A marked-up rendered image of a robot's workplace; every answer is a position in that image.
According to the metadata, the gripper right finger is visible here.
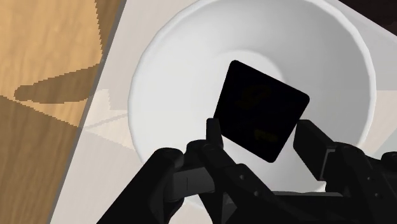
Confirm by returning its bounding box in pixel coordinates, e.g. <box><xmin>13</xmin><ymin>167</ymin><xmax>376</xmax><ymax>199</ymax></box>
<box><xmin>293</xmin><ymin>119</ymin><xmax>397</xmax><ymax>224</ymax></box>

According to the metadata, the black square box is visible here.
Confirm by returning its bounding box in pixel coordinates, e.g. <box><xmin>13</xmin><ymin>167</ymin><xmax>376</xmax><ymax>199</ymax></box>
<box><xmin>213</xmin><ymin>60</ymin><xmax>310</xmax><ymax>164</ymax></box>

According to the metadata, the white bowl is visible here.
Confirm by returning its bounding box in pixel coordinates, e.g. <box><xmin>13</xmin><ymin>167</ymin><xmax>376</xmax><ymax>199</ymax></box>
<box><xmin>127</xmin><ymin>0</ymin><xmax>378</xmax><ymax>209</ymax></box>

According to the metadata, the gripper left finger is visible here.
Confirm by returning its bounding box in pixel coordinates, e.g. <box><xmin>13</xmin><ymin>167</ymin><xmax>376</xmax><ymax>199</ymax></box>
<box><xmin>96</xmin><ymin>118</ymin><xmax>280</xmax><ymax>224</ymax></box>

